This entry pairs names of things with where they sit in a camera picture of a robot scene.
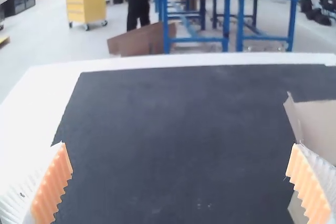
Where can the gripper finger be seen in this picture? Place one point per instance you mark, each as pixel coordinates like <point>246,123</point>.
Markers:
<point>315,187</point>
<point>39,192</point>

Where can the cardboard box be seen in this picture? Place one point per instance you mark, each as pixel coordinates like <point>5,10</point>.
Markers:
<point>315,124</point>

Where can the black mat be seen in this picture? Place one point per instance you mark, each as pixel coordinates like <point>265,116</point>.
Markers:
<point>170,142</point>

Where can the black bags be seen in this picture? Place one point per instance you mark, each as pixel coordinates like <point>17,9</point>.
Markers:
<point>317,15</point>

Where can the flat cardboard sheet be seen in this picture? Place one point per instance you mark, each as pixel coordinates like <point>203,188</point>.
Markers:
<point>141,40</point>

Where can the yellow tool cart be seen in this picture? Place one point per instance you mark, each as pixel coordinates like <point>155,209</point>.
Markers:
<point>84,1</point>

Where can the person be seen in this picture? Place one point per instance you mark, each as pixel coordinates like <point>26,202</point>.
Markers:
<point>136,6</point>

